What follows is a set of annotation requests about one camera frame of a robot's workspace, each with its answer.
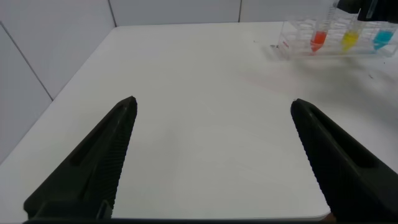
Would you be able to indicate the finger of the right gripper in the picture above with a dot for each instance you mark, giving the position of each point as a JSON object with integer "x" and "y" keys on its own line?
{"x": 388, "y": 11}
{"x": 351, "y": 5}

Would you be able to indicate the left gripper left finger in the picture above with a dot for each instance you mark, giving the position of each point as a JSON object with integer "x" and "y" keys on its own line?
{"x": 87, "y": 174}

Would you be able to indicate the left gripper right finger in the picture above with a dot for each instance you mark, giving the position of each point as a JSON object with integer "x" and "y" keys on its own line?
{"x": 351, "y": 174}

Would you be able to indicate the blue pigment test tube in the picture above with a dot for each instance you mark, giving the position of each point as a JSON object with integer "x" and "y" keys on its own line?
{"x": 382, "y": 38}

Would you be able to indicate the yellow pigment test tube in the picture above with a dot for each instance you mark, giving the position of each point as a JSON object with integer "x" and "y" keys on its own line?
{"x": 349, "y": 39}

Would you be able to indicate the red pigment test tube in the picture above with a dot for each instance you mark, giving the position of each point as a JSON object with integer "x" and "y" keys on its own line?
{"x": 318, "y": 39}

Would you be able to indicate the clear plastic test tube rack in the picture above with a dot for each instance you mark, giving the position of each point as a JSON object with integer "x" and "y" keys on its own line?
{"x": 297, "y": 35}

